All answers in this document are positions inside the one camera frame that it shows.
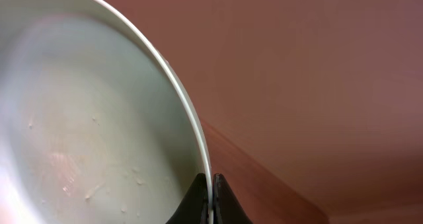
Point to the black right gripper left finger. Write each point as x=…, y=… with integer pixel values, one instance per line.
x=193, y=208

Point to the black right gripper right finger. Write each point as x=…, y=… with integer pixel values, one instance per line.
x=226, y=207

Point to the white plate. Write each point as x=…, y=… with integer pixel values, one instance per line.
x=95, y=125

